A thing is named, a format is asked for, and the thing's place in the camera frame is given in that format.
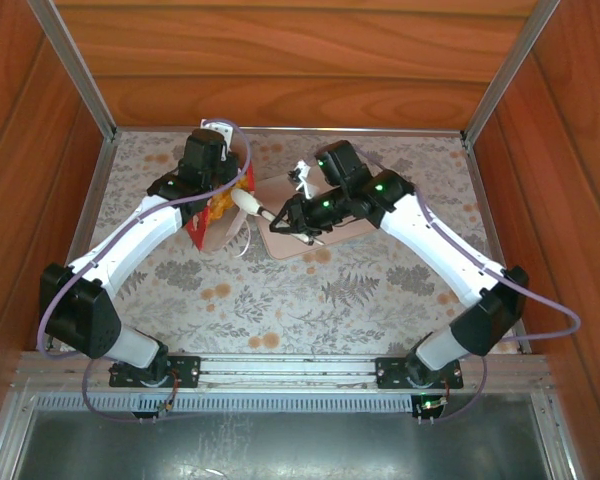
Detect twisted orange fake bread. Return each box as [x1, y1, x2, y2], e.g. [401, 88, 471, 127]
[207, 192, 237, 222]

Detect red white paper bag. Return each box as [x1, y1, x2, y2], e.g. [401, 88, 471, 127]
[186, 162, 257, 260]

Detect pale pink plastic tray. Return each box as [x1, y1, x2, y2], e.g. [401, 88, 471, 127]
[253, 172, 381, 261]

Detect aluminium table edge bar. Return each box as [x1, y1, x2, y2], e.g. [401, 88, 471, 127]
[114, 125, 466, 137]
[461, 134, 534, 351]
[35, 134, 119, 351]

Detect floral tablecloth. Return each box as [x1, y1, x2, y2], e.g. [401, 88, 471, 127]
[42, 130, 531, 354]

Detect grey metal sheet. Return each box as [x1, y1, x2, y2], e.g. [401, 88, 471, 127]
[12, 410, 556, 480]

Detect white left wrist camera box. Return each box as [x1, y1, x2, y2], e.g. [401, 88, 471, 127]
[199, 118, 237, 149]

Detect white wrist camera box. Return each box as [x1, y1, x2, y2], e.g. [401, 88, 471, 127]
[199, 118, 237, 149]
[288, 159, 326, 199]

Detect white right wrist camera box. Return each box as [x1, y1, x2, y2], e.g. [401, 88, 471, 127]
[288, 159, 326, 199]

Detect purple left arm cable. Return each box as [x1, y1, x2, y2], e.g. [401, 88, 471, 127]
[36, 117, 253, 425]

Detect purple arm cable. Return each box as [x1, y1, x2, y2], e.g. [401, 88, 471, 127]
[313, 144, 581, 425]
[36, 117, 253, 425]

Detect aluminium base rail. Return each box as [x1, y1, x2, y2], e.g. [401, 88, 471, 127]
[14, 352, 551, 394]

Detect aluminium frame post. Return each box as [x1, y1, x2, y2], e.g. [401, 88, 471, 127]
[27, 0, 119, 144]
[461, 0, 562, 146]

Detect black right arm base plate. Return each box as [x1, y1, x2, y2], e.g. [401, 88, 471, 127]
[374, 355, 465, 390]

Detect grey slotted cable duct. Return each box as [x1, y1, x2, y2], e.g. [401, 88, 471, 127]
[32, 392, 546, 414]

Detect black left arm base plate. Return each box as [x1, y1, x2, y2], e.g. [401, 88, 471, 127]
[108, 354, 201, 389]

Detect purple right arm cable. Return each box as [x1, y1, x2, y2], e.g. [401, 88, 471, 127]
[313, 144, 581, 425]

